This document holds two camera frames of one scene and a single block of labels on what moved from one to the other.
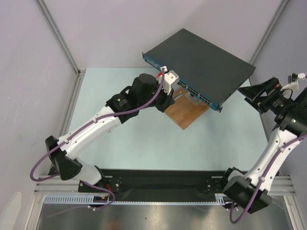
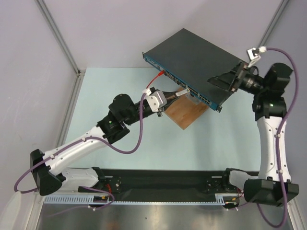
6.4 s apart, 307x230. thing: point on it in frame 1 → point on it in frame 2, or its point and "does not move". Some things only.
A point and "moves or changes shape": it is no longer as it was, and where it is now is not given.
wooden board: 184,111 does not move
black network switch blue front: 206,72 does not move
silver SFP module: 181,94 moves or changes shape
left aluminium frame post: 80,72 does not move
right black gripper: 261,99 → 235,78
